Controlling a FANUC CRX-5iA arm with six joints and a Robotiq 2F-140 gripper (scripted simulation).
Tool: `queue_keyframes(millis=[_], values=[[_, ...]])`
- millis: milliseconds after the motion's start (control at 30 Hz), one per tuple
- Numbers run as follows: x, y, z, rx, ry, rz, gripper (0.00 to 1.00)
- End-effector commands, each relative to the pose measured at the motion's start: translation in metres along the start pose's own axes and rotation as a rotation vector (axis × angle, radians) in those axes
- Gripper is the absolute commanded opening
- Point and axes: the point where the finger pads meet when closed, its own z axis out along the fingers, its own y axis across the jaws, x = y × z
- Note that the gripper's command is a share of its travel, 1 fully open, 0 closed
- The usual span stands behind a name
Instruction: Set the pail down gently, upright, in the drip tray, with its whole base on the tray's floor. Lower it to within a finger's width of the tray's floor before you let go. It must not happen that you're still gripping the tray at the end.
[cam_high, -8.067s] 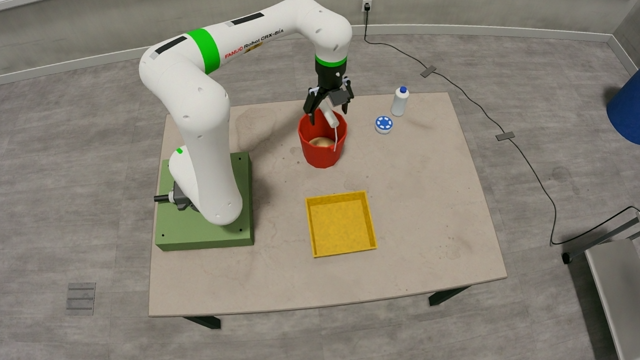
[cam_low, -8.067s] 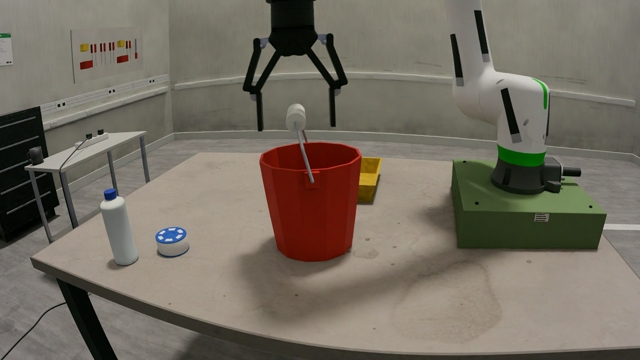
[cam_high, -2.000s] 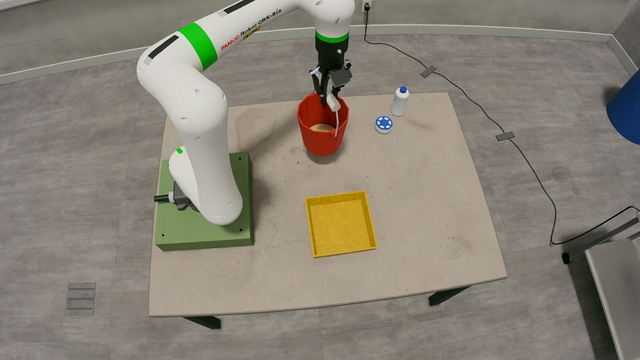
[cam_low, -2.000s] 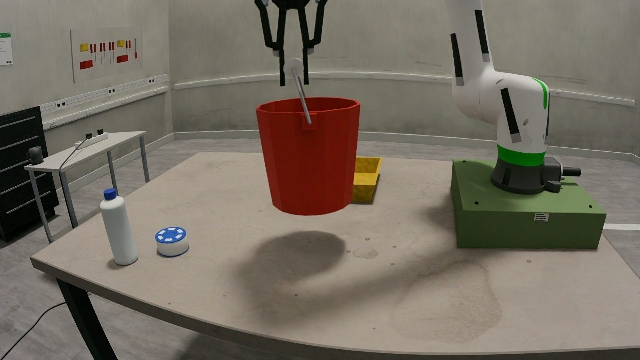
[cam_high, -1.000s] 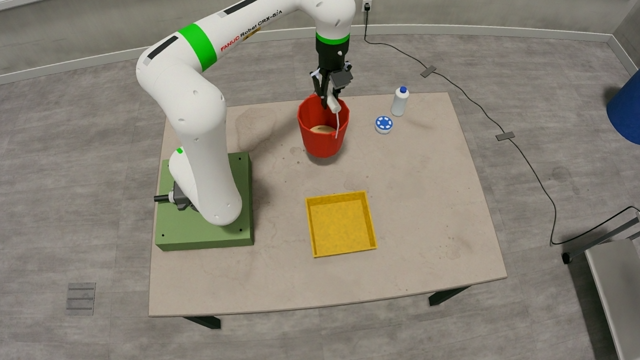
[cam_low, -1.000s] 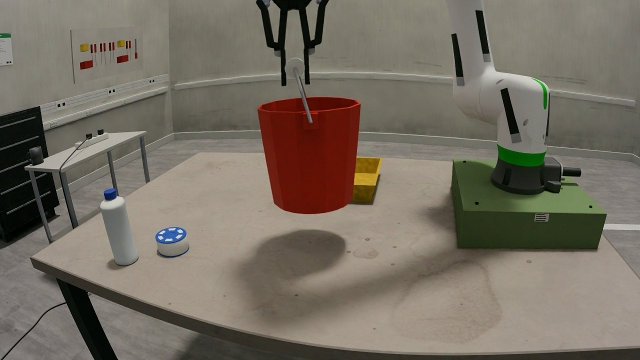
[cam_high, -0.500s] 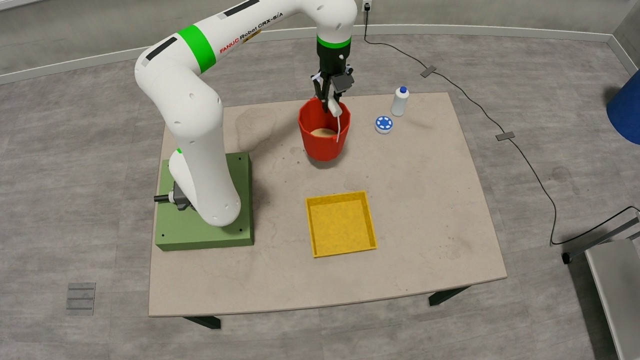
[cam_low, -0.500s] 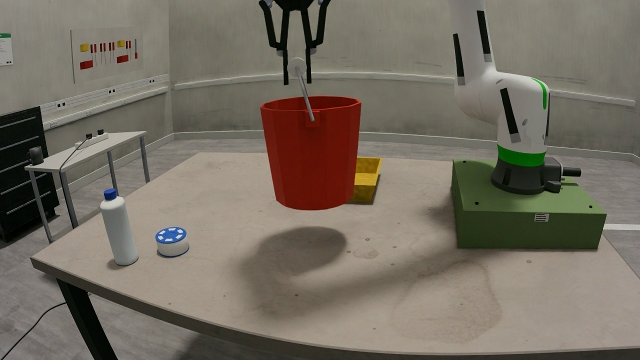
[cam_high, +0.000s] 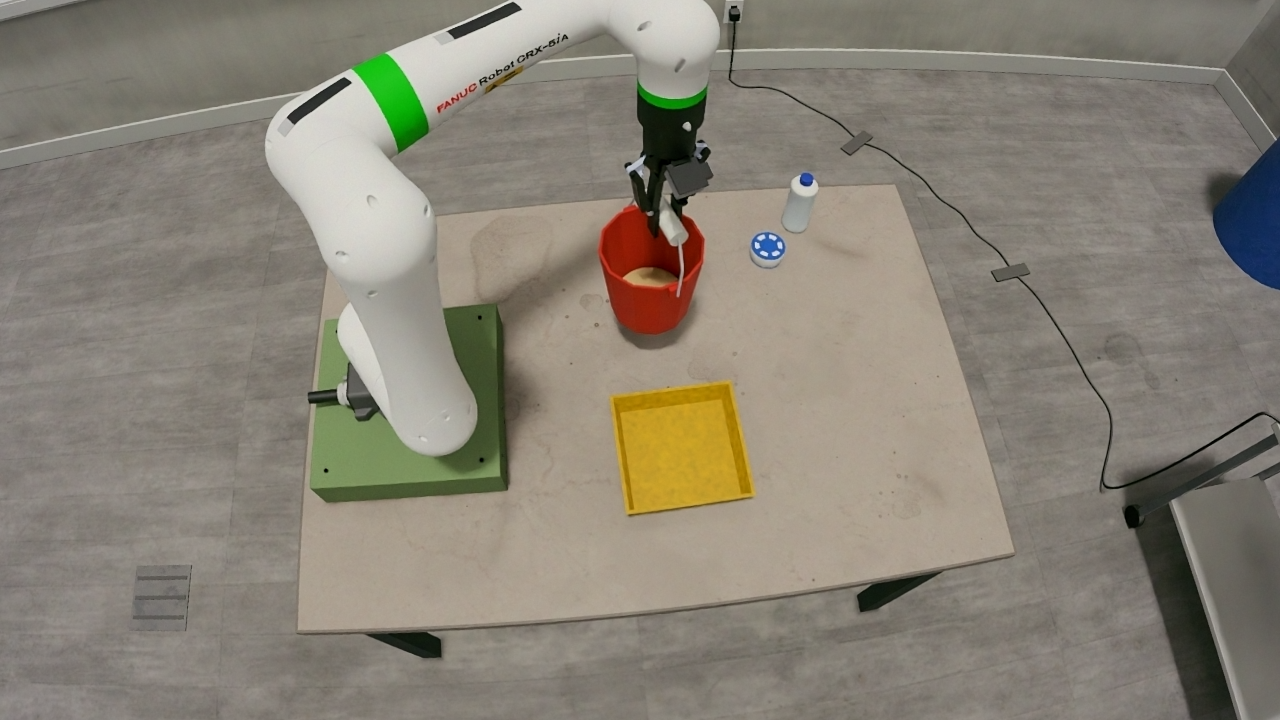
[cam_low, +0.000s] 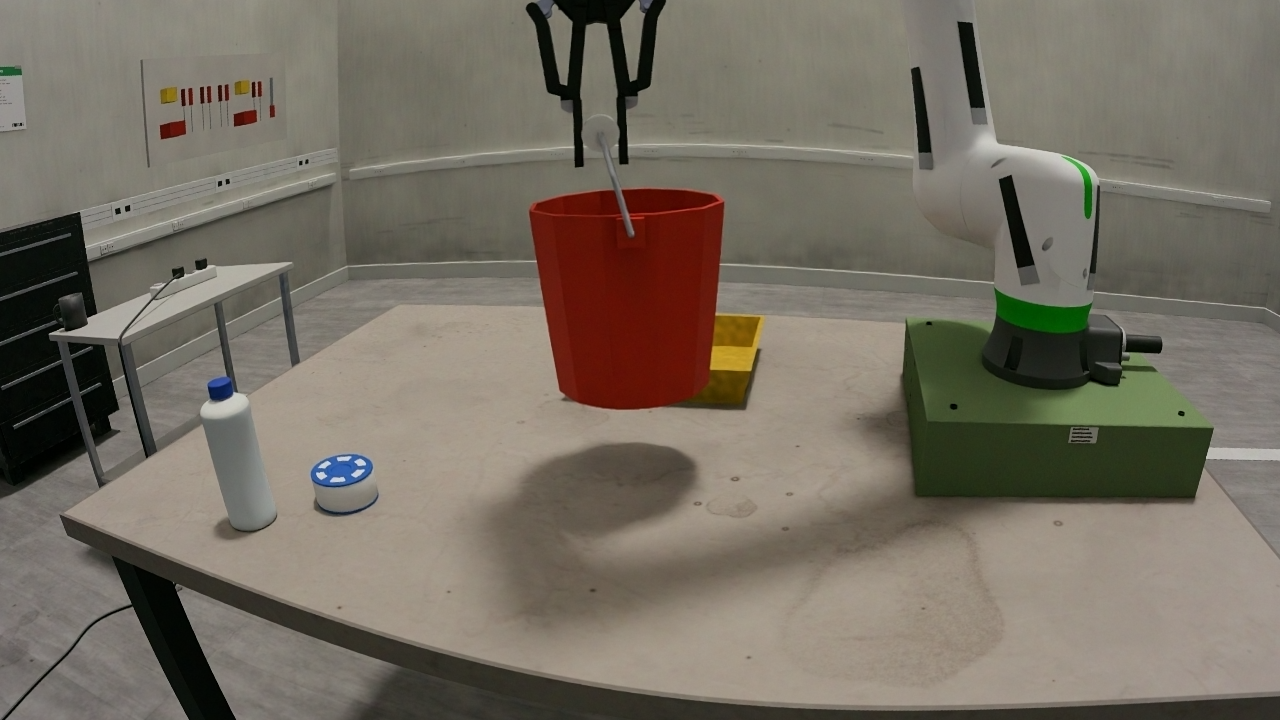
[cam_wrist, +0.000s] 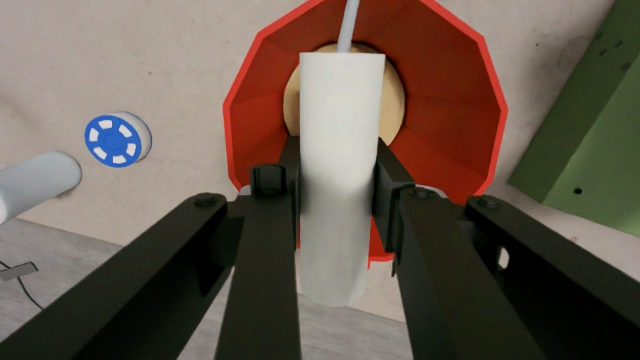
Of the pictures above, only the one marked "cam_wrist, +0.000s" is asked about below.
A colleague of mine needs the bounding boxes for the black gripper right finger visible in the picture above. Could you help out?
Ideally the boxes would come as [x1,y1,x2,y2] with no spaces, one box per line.
[372,137,640,360]

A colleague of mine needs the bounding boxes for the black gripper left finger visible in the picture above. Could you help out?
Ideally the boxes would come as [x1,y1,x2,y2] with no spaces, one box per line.
[0,135,302,360]

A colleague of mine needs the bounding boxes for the white plastic bottle with blue cap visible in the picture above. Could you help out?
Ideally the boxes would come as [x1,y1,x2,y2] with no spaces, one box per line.
[0,152,82,226]

